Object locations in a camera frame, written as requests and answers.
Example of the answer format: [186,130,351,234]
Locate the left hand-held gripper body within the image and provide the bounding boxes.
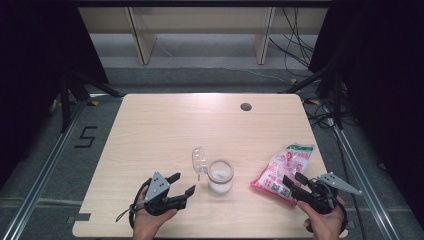
[134,171,188,217]

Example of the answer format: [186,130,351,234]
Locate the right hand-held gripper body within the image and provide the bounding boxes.
[292,171,363,215]

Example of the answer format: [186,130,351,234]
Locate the pink and white plastic bag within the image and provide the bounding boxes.
[250,143,315,207]

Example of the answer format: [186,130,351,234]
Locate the glass jar with hinged lid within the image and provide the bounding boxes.
[191,145,235,194]

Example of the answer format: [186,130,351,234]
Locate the person's right hand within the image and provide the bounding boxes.
[297,195,347,240]

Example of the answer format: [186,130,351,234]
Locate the person's left hand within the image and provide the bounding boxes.
[133,186,178,240]

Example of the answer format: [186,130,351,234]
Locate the black metal stand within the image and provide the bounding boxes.
[59,68,125,134]
[279,63,344,130]

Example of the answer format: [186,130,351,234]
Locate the black curtain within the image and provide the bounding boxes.
[0,0,109,188]
[308,0,424,228]

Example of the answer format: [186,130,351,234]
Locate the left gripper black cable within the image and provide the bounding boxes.
[115,178,152,231]

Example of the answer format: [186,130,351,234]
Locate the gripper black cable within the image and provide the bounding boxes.
[338,196,350,233]
[115,178,152,231]

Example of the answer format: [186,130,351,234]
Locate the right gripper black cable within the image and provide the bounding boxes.
[338,196,350,233]

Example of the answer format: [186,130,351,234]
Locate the metal floor rail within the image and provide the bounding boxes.
[333,125,424,240]
[1,99,88,240]

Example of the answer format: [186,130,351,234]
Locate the tangled black floor cables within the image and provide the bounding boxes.
[304,99,338,129]

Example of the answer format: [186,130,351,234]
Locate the thin white floor cable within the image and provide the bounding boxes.
[199,64,291,85]

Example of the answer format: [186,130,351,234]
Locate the black hanging cable bundle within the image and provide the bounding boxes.
[268,7,316,79]

